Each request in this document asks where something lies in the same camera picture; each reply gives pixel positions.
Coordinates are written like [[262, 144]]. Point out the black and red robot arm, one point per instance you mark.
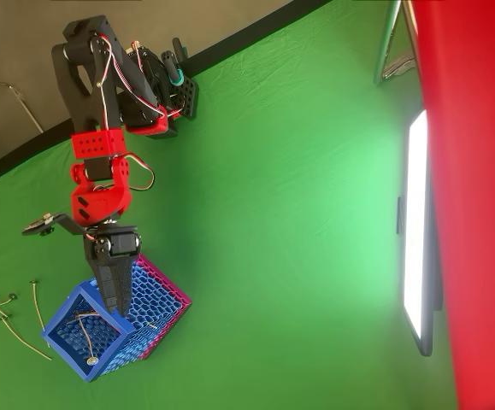
[[97, 145]]

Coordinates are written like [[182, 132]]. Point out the short curved candle wick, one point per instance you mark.
[[88, 314]]

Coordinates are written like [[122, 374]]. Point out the green backdrop cloth black rim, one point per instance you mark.
[[294, 213]]

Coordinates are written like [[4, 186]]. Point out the chrome stand frame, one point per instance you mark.
[[386, 47]]

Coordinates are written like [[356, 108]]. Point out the large red blurred panel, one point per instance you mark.
[[482, 192]]

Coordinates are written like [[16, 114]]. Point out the blue and pink mesh basket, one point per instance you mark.
[[153, 299]]

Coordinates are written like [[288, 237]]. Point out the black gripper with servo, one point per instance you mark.
[[118, 244]]

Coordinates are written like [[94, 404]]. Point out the small candle wick piece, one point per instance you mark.
[[154, 326]]

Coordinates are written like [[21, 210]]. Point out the bright white LED light panel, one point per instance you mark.
[[416, 235]]

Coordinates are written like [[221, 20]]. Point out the small wrist camera on bracket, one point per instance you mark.
[[42, 225]]

